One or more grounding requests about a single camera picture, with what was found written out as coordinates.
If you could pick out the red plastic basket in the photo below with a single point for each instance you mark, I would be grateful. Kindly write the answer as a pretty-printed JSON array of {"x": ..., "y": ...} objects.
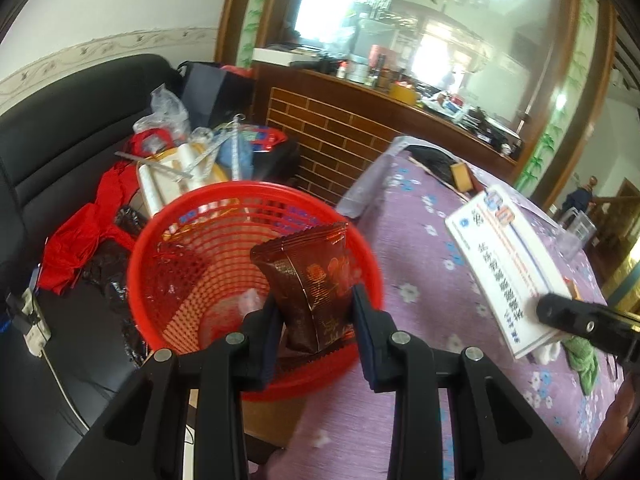
[{"x": 150, "y": 270}]

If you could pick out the black leather sofa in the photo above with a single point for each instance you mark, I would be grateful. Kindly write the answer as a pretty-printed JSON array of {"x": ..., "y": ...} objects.
[{"x": 65, "y": 150}]

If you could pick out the green cloth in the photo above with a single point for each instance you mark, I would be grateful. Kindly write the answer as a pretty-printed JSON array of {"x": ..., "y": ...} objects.
[{"x": 585, "y": 365}]

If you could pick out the clear plastic tube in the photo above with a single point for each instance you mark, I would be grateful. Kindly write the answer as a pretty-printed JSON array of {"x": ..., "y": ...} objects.
[{"x": 235, "y": 145}]

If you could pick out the small orange box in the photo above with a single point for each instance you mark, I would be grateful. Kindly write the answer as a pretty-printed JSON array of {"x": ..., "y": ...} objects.
[{"x": 461, "y": 176}]

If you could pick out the flat white box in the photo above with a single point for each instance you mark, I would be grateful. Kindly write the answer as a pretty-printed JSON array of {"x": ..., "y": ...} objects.
[{"x": 280, "y": 56}]

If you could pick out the red printed box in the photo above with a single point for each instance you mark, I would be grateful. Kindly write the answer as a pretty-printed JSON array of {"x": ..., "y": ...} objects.
[{"x": 267, "y": 139}]

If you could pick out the navy paper bag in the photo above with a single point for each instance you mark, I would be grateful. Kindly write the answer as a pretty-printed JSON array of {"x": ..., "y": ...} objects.
[{"x": 210, "y": 90}]

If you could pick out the brown snack packet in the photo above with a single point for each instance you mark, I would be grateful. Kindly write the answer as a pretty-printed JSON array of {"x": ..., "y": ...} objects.
[{"x": 310, "y": 280}]

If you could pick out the black pouch on table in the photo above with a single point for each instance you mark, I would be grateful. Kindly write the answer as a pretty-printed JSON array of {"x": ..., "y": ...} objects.
[{"x": 430, "y": 157}]

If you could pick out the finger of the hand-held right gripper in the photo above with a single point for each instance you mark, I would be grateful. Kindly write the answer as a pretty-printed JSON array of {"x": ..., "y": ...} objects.
[{"x": 585, "y": 324}]

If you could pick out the red cloth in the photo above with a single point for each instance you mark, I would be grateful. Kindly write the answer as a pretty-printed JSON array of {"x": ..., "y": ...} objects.
[{"x": 85, "y": 230}]

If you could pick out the white printed cardboard box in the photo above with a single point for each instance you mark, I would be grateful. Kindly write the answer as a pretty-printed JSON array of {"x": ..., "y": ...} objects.
[{"x": 500, "y": 260}]

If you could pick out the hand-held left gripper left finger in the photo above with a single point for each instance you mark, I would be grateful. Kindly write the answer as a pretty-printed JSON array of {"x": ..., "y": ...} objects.
[{"x": 270, "y": 342}]

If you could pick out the large wall mirror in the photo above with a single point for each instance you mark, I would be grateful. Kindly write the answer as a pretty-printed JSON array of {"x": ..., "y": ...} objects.
[{"x": 500, "y": 60}]

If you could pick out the blue bundle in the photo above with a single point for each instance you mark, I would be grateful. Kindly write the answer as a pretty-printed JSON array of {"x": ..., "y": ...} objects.
[{"x": 241, "y": 155}]

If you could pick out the black bag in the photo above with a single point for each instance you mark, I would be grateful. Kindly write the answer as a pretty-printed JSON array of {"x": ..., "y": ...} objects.
[{"x": 280, "y": 165}]

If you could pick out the purple floral tablecloth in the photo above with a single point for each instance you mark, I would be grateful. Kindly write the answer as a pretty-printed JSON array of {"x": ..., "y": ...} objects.
[{"x": 430, "y": 270}]

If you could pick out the dark shiny plastic bag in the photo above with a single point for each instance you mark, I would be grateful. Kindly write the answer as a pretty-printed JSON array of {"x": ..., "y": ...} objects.
[{"x": 107, "y": 265}]

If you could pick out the row of bottles and clutter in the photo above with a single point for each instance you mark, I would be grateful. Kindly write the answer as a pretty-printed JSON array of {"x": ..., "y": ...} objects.
[{"x": 380, "y": 67}]

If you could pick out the white paper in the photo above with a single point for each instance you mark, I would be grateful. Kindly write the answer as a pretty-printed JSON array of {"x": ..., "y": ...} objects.
[{"x": 549, "y": 353}]

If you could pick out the red plastic bag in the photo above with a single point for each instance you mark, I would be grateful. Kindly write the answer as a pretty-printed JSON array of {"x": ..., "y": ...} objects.
[{"x": 150, "y": 137}]

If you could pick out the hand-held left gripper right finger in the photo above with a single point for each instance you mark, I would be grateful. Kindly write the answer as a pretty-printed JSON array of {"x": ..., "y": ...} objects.
[{"x": 366, "y": 345}]

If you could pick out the clear plastic bag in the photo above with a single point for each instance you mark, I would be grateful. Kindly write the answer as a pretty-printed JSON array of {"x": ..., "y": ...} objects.
[{"x": 167, "y": 107}]

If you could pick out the brown wooden cabinet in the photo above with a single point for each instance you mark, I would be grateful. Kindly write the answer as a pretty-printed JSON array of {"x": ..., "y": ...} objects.
[{"x": 330, "y": 135}]

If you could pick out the white power adapter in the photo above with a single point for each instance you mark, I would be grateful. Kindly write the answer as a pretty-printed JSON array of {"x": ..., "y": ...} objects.
[{"x": 27, "y": 320}]

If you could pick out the white plastic rolls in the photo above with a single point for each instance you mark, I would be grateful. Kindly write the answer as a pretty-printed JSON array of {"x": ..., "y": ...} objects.
[{"x": 192, "y": 160}]

